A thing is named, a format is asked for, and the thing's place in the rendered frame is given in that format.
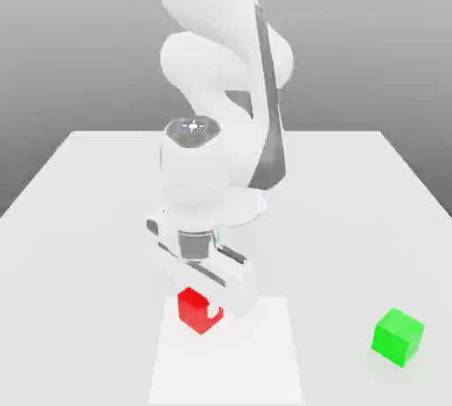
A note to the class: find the small red cube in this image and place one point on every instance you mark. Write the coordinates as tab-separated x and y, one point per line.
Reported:
192	310

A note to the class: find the small green cube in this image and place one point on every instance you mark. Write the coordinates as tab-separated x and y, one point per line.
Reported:
397	337

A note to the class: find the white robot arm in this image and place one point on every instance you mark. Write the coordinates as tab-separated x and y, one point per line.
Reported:
197	173

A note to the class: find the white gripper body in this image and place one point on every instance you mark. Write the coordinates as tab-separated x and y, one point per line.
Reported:
212	280

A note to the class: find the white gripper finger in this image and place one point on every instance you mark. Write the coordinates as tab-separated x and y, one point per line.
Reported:
213	308

